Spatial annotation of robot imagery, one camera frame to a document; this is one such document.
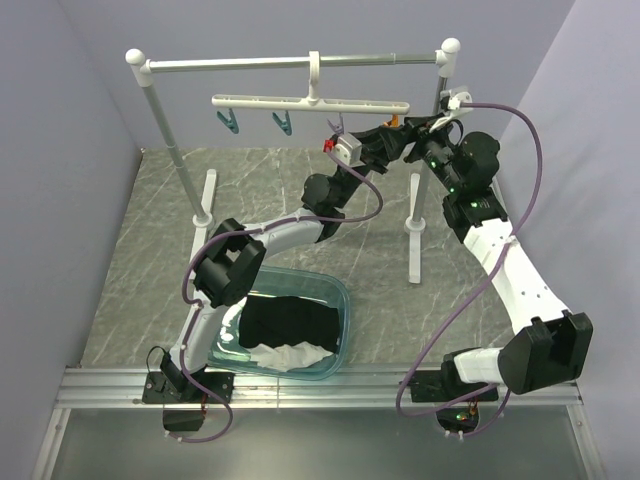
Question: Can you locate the white plastic clip hanger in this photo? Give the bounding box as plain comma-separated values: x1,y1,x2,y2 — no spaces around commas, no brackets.
211,51,410,115

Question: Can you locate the purple cable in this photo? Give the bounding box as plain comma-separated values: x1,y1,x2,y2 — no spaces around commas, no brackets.
395,101,544,437
163,149,385,444

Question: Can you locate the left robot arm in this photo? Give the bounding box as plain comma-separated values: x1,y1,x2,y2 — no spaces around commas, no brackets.
143,118,424,404

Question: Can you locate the black underwear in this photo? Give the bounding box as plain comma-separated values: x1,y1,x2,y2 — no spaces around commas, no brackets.
239,296,341,353

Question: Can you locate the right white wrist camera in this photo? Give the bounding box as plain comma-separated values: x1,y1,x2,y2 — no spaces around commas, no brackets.
429,86,472,133

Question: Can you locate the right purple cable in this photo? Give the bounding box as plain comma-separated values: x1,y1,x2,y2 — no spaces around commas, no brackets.
395,101,544,437

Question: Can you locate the aluminium mounting rail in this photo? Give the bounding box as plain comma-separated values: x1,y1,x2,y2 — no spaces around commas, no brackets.
53,363,585,412

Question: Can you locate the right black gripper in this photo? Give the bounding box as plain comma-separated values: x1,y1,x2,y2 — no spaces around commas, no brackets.
377,113,464,195

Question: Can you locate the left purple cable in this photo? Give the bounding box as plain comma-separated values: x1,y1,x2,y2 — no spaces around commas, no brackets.
163,149,385,444

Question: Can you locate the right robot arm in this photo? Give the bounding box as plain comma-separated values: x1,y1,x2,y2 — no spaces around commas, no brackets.
409,122,593,402

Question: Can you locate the white metal drying rack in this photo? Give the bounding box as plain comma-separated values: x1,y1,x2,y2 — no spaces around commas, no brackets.
124,37,460,285

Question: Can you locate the white cloth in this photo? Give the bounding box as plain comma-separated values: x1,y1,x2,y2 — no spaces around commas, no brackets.
249,342,332,372

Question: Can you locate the teal clothespin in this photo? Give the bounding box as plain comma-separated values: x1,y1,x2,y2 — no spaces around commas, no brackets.
272,111,292,136
216,109,240,135

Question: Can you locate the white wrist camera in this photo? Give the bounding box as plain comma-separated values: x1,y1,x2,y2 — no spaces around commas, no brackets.
323,133,363,167
429,86,472,133

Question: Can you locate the teal clothespin far left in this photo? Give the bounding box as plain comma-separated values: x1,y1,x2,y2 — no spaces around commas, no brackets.
216,109,240,135

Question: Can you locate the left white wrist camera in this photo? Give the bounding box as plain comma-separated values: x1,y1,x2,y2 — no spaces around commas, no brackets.
323,133,363,167

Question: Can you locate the purple clothespin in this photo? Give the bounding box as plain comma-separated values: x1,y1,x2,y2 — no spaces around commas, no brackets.
327,113,345,136

